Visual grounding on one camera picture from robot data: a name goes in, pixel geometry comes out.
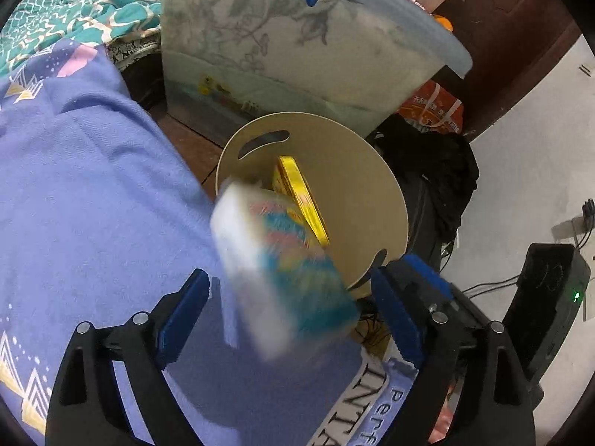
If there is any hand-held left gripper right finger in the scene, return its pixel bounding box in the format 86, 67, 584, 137
370, 265, 535, 446

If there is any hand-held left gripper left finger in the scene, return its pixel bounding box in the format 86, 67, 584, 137
45, 268, 211, 446

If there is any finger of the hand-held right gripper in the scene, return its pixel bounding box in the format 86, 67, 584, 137
402, 253, 493, 335

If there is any white teal carton box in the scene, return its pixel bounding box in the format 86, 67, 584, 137
209, 181, 358, 363

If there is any beige round waste bin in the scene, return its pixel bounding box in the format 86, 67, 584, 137
215, 111, 410, 300

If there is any black cloth bag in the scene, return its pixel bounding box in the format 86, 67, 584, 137
367, 114, 479, 284

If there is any blue printed blanket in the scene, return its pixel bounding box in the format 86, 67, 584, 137
0, 39, 421, 446

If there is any yellow gold box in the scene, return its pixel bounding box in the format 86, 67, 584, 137
271, 155, 331, 248

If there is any orange plastic bag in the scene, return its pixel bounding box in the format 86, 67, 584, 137
397, 79, 466, 135

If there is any brown wooden door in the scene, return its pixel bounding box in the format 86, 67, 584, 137
432, 0, 584, 142

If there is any translucent plastic storage box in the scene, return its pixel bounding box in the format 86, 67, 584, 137
160, 0, 474, 138

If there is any black white patterned cloth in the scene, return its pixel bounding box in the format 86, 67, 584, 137
108, 37, 162, 65

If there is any teal patterned cloth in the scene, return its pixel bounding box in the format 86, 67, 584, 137
0, 0, 163, 77

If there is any black cable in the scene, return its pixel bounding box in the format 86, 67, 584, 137
458, 274, 521, 299

